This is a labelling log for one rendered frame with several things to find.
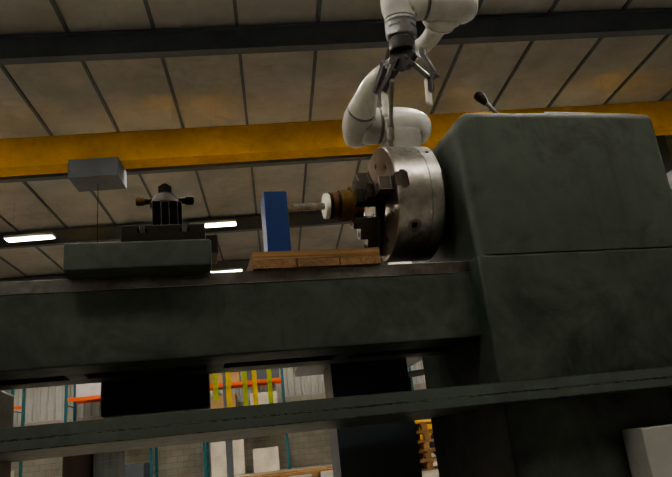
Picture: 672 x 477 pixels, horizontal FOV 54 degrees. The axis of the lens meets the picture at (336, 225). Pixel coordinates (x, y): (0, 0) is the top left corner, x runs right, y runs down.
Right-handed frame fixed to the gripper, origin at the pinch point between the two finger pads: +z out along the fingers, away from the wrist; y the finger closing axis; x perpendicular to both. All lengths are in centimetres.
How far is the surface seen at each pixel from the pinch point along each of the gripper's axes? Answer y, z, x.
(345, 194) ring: -12.5, 25.4, -15.2
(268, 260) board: -16, 45, -44
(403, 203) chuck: 4.2, 30.5, -15.0
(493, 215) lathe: 23.8, 35.5, -6.1
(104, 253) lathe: -37, 43, -72
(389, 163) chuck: 0.0, 18.9, -12.8
